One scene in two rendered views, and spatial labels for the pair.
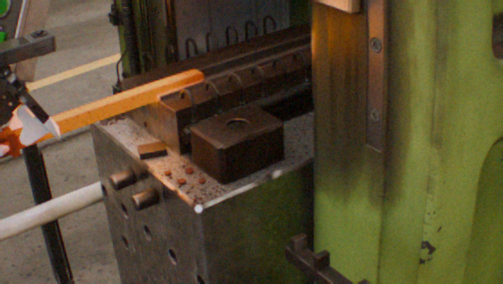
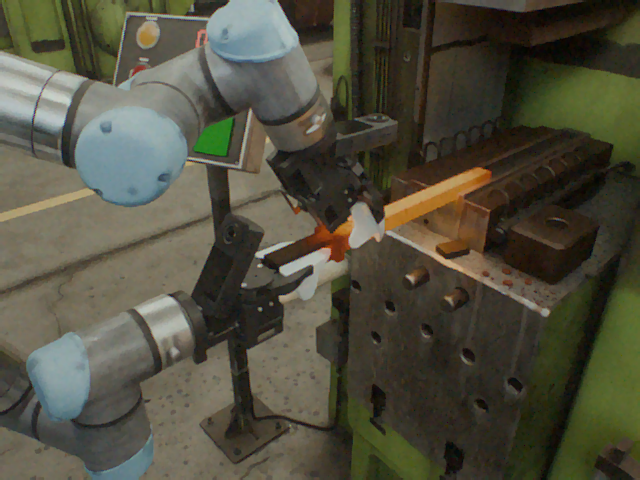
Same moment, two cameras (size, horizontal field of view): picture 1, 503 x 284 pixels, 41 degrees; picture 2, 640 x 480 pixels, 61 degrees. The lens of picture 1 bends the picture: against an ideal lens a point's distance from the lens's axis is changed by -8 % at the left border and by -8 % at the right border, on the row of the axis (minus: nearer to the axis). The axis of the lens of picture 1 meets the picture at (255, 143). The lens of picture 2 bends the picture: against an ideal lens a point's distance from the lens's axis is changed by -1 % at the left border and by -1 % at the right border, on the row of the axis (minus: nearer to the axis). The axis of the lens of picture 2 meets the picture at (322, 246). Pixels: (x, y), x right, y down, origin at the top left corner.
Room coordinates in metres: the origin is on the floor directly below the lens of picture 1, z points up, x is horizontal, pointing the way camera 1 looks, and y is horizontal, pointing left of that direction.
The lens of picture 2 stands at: (0.30, 0.45, 1.38)
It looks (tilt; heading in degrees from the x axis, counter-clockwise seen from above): 31 degrees down; 353
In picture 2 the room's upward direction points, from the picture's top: straight up
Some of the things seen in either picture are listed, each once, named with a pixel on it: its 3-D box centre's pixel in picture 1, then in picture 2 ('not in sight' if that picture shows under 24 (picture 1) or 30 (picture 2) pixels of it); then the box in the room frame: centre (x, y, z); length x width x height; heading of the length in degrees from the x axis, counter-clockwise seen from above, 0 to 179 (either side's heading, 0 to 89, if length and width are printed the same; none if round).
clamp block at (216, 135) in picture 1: (238, 143); (552, 242); (0.97, 0.02, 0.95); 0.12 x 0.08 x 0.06; 125
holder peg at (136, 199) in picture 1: (145, 199); (454, 300); (0.94, 0.18, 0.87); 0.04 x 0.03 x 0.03; 125
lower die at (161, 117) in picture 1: (249, 75); (506, 173); (1.20, 0.00, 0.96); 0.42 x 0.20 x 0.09; 125
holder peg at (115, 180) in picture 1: (122, 180); (415, 278); (1.01, 0.22, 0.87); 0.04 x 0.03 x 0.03; 125
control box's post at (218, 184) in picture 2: (40, 195); (229, 286); (1.49, 0.56, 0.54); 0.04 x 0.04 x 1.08; 35
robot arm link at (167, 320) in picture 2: not in sight; (165, 332); (0.78, 0.57, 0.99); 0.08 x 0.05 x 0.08; 35
